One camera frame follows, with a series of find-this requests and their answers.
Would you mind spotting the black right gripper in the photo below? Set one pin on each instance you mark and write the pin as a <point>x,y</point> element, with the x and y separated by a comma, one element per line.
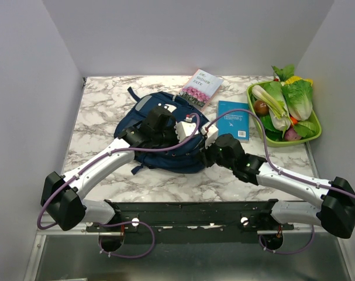
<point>208,163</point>

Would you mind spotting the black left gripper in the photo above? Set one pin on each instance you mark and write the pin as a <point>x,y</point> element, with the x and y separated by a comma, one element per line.
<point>175,139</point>

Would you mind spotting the navy blue student backpack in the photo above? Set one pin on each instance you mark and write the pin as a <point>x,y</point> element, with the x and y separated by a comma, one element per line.
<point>168,159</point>

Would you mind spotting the white book with pink roses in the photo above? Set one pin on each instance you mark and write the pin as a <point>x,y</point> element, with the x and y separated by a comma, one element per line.
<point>201,89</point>

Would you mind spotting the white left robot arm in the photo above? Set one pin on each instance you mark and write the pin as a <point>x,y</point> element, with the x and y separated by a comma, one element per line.
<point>64,197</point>

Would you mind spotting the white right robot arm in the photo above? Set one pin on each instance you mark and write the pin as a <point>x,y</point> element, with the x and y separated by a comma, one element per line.
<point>328,204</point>

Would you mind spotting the teal blue hardcover book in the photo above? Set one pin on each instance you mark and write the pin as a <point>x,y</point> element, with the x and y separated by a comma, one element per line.
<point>235,123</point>

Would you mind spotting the green plastic vegetable tray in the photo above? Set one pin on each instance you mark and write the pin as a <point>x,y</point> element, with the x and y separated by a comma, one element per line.
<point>309,129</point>

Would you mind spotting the brown round fruit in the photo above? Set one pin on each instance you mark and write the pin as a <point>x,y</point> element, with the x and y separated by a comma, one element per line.
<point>260,108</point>

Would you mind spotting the purple onion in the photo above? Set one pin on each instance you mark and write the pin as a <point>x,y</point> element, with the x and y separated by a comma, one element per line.
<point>291,135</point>

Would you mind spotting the white green bok choy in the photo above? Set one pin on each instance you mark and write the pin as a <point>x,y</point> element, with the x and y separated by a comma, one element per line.
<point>271,94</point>

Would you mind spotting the green lettuce head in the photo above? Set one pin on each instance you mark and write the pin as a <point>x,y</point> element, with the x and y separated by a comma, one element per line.
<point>298,96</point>

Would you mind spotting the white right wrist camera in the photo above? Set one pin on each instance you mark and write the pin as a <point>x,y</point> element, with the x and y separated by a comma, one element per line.
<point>210,134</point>

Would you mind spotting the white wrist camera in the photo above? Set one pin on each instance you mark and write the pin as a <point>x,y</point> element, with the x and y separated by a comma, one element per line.
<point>184,129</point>
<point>210,134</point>

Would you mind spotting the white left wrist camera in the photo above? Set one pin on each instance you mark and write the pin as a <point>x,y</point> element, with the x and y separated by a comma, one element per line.
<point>184,129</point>

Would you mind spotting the black mounting rail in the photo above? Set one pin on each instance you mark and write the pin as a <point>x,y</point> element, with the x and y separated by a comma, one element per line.
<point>188,223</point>

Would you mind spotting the aluminium frame rail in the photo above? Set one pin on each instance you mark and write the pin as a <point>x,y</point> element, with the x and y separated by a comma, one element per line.
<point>35,257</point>

